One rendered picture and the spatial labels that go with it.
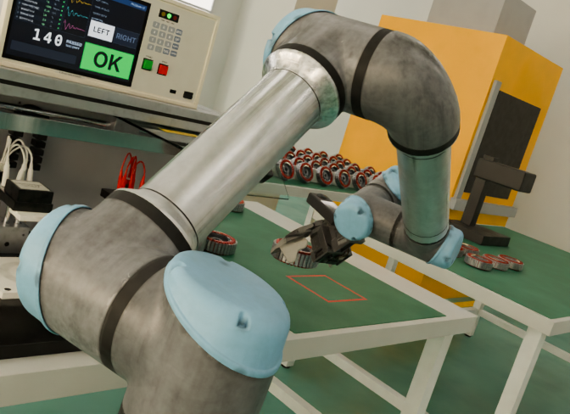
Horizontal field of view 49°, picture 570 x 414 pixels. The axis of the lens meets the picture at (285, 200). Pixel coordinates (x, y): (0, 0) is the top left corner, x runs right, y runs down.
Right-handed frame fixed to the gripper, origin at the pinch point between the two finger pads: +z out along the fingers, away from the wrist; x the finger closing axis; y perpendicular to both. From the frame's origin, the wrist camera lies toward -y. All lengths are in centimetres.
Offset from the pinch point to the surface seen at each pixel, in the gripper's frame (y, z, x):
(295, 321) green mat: 16.0, 1.6, -2.7
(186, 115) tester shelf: -25.8, -7.3, -28.3
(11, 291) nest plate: 13, 2, -61
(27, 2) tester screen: -31, -19, -65
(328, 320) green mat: 15.3, 1.9, 7.3
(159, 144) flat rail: -19.9, -2.9, -33.2
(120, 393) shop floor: -4, 118, 10
